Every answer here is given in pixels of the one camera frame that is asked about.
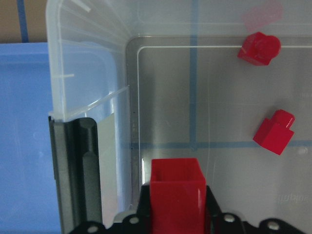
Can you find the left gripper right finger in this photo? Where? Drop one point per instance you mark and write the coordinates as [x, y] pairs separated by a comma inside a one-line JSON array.
[[219, 222]]

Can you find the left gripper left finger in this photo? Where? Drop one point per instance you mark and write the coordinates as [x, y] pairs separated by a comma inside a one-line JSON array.
[[137, 223]]

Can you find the red block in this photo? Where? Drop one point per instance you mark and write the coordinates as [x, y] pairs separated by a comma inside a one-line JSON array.
[[259, 49], [178, 196], [274, 134]]

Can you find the clear plastic storage box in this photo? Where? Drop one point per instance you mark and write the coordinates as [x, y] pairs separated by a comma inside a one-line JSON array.
[[162, 79]]

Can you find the blue plastic tray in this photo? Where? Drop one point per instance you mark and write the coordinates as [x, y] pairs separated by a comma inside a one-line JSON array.
[[28, 195]]

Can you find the black box latch handle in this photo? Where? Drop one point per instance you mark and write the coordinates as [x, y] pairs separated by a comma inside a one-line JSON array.
[[76, 171]]

